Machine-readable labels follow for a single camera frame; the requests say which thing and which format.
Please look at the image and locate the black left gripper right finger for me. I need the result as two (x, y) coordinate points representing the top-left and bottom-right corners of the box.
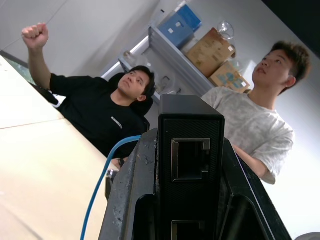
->
(216, 138), (292, 240)

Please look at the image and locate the small black network box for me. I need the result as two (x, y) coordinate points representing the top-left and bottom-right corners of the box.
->
(157, 94), (226, 240)

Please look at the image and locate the man in black t-shirt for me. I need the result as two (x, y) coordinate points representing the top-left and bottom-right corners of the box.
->
(49, 65), (156, 160)

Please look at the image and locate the plain brown cardboard box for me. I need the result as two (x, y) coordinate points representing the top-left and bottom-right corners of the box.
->
(185, 27), (236, 79)

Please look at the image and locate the man in grey t-shirt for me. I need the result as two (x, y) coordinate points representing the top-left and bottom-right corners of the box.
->
(201, 41), (312, 186)

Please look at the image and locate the cardboard box with blue print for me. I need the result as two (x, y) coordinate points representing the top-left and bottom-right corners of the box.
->
(208, 60), (251, 95)

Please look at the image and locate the man's clenched bare hand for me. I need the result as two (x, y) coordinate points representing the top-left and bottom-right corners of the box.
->
(21, 22), (50, 50)

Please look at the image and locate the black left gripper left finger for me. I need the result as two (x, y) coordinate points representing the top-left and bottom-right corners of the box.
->
(98, 128), (159, 240)

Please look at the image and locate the grey metal shelf rack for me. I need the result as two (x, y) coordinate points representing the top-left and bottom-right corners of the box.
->
(100, 24), (219, 104)

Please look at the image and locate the blue plastic box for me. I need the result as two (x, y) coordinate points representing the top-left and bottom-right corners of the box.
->
(158, 4), (204, 49)

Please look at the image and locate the blue Ethernet cable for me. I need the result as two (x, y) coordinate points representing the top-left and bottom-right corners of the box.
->
(79, 134), (142, 240)

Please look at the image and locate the small clear glass jar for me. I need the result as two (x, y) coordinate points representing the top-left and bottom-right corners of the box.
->
(159, 75), (171, 91)

